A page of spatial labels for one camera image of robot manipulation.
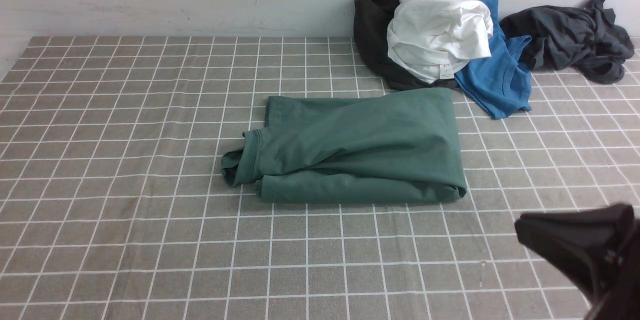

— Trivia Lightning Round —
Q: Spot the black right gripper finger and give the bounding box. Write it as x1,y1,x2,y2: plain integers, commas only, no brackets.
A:
514,203,640,320

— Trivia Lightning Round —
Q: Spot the green long sleeve shirt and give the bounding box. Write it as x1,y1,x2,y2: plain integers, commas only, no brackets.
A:
221,88,467,204

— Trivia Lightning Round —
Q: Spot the blue shirt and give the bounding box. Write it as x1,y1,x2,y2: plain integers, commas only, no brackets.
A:
454,0,531,120

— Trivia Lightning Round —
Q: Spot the dark grey crumpled shirt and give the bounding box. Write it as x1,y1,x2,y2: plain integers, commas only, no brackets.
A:
499,0,634,85

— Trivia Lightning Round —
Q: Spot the white crumpled shirt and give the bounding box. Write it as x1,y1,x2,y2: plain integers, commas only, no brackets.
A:
386,0,494,84

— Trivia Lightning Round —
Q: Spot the black garment under pile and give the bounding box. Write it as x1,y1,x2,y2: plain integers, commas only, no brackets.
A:
353,0,457,91

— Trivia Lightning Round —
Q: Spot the brown checkered tablecloth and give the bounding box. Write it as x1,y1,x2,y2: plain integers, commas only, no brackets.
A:
0,36,640,320

